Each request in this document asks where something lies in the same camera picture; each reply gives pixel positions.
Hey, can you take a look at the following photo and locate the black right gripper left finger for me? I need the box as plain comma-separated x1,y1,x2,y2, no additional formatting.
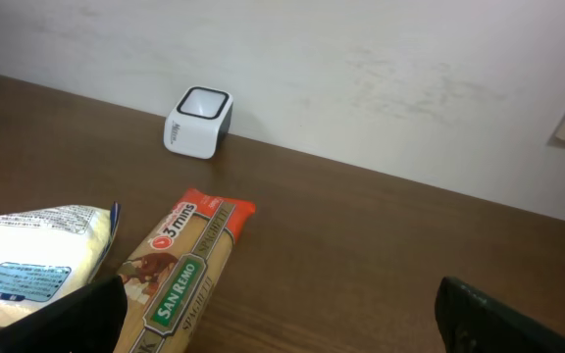
0,276,128,353

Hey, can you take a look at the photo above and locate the orange spaghetti packet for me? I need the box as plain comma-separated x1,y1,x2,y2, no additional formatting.
115,188,256,353

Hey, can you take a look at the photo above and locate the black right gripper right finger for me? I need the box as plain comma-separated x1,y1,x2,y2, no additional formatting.
435,277,565,353

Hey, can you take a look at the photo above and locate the cream yellow snack bag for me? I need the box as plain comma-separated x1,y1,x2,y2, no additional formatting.
0,203,121,328

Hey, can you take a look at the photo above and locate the white barcode scanner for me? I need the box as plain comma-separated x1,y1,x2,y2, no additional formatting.
163,86,233,160

